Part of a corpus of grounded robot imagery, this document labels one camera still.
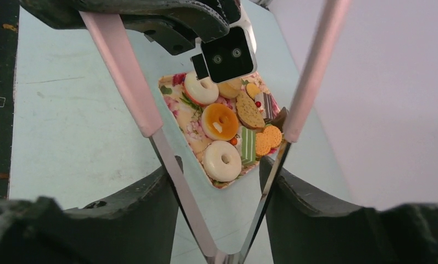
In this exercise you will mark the striped chocolate cake slice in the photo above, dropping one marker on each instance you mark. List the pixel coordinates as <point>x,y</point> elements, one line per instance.
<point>265,103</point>

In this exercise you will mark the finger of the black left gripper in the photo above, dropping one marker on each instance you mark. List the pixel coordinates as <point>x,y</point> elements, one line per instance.
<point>205,19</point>
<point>172,36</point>

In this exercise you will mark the small yellow cookie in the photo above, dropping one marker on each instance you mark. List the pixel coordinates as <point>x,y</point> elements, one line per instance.
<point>252,90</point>

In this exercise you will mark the orange round biscuit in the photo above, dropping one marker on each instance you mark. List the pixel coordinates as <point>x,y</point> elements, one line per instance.
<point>274,135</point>
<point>262,145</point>

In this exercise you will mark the white donut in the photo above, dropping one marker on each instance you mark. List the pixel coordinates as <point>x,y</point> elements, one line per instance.
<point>201,91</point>
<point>222,161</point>

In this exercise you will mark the green striped cake slice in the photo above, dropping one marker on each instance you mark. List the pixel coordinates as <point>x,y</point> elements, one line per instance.
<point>248,146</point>

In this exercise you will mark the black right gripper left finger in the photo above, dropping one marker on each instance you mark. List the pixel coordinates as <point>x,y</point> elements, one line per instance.
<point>133,225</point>

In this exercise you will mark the floral rectangular tray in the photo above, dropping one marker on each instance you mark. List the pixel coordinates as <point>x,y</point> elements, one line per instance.
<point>187,115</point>

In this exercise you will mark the orange round biscuit upper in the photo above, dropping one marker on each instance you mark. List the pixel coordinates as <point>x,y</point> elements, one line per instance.
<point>274,135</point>

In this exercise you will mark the brown oval cookie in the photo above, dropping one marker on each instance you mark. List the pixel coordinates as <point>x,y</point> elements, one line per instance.
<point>248,113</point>

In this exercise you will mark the orange round biscuit lower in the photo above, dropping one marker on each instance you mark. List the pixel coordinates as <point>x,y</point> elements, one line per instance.
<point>262,145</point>

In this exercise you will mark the orange glazed donut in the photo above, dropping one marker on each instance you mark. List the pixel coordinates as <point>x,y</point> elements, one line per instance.
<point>219,122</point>

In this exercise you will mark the tan round cookie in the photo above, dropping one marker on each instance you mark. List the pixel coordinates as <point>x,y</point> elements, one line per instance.
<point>230,89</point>

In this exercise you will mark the pink handled metal tongs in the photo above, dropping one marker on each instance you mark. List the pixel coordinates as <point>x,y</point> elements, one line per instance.
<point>109,35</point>

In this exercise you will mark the chocolate cake piece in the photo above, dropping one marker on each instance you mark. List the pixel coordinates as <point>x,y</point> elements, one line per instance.
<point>279,120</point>

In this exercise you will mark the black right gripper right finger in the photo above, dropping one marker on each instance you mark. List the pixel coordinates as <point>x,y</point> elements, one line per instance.
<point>308,225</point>

